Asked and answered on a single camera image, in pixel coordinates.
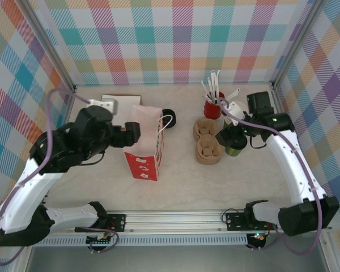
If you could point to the black lid stack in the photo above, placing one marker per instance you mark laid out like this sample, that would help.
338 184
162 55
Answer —
170 112

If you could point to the long aluminium base rail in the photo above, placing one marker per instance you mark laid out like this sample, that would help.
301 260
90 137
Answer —
173 219

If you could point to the green paper coffee cup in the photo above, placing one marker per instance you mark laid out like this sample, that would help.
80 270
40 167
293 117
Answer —
233 152

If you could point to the paper cup stack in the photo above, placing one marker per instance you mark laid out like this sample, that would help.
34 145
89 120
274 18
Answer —
243 107

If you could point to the red printed paper bag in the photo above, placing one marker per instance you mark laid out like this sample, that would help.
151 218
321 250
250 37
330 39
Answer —
143 167

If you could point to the red straw holder cup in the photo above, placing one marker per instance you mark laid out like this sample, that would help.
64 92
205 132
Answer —
212 112

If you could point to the brown pulp cup carrier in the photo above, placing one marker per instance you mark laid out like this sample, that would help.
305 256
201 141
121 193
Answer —
208 153

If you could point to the box of white napkins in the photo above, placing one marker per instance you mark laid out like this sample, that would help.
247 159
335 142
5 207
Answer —
127 100

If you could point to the white wrapped straw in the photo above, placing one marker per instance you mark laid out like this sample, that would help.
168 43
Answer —
213 85
234 93
209 88
217 85
206 90

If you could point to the aluminium corner post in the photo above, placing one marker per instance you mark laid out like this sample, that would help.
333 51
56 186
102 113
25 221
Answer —
293 42
48 42

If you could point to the small circuit board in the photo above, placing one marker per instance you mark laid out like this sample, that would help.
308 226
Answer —
258 236
100 241

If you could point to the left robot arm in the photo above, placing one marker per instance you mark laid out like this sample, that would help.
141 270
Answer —
25 192

